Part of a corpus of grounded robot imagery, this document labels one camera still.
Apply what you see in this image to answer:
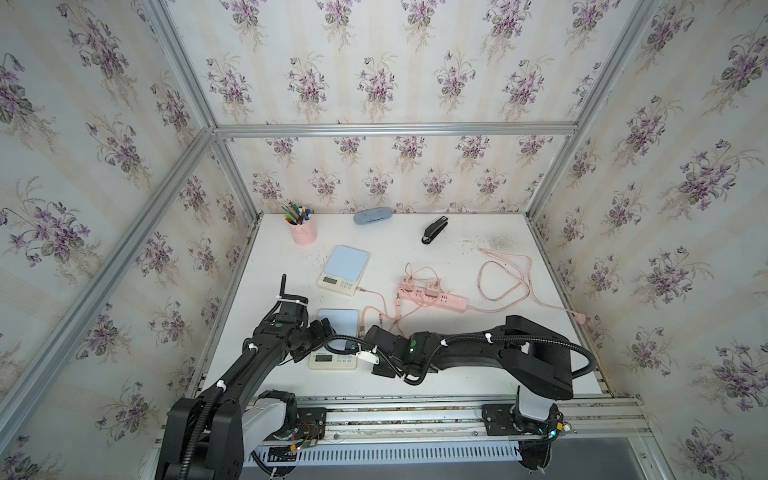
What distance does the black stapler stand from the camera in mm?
1115

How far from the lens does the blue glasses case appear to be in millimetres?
1180

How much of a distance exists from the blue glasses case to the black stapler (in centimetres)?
18
